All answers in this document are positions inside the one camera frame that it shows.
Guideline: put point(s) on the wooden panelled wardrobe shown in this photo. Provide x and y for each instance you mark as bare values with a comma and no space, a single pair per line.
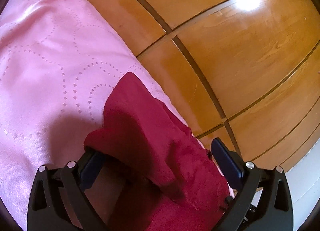
246,71

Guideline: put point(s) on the dark red long-sleeved garment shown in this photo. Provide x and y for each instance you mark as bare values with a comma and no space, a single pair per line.
172,182

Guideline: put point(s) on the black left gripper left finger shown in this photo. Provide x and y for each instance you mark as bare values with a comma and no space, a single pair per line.
58,200

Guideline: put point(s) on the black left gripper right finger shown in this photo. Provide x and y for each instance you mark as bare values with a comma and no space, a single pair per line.
263,199

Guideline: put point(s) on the pink dotted bedspread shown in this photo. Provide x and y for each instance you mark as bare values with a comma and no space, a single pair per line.
60,61

